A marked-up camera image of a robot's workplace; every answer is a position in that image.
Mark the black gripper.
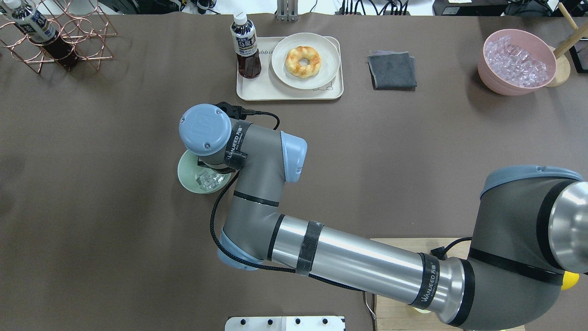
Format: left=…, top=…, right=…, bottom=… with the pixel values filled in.
left=198, top=157, right=236, bottom=174

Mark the glazed donut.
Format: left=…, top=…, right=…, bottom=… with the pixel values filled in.
left=285, top=46, right=322, bottom=78

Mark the clear ice cube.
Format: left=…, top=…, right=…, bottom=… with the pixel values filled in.
left=202, top=175, right=223, bottom=191
left=196, top=169, right=214, bottom=187

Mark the aluminium frame post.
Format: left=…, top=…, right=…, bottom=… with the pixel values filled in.
left=275, top=0, right=300, bottom=22

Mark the bottle in rack upper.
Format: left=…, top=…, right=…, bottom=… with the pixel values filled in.
left=3, top=0, right=79, bottom=68

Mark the white plate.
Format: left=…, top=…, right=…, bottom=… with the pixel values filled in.
left=271, top=32, right=341, bottom=90

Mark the copper wire bottle rack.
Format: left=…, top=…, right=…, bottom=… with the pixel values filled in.
left=1, top=0, right=118, bottom=74

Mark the half lemon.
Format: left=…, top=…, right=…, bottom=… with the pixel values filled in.
left=413, top=307, right=431, bottom=314

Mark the cream serving tray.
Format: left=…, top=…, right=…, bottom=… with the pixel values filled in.
left=236, top=36, right=344, bottom=101

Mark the tea bottle on tray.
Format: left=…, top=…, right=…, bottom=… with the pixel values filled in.
left=230, top=12, right=262, bottom=78

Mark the grey folded cloth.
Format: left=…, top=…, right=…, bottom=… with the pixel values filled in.
left=367, top=51, right=418, bottom=90

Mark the wooden cutting board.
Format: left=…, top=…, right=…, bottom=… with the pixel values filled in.
left=363, top=237, right=525, bottom=331

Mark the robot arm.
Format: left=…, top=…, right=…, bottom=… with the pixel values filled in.
left=179, top=103, right=588, bottom=331

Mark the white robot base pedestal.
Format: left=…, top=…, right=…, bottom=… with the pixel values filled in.
left=225, top=315, right=346, bottom=331

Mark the pink bowl with ice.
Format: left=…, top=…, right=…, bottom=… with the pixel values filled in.
left=477, top=29, right=557, bottom=96

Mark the green ceramic bowl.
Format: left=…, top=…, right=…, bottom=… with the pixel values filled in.
left=178, top=150, right=231, bottom=194

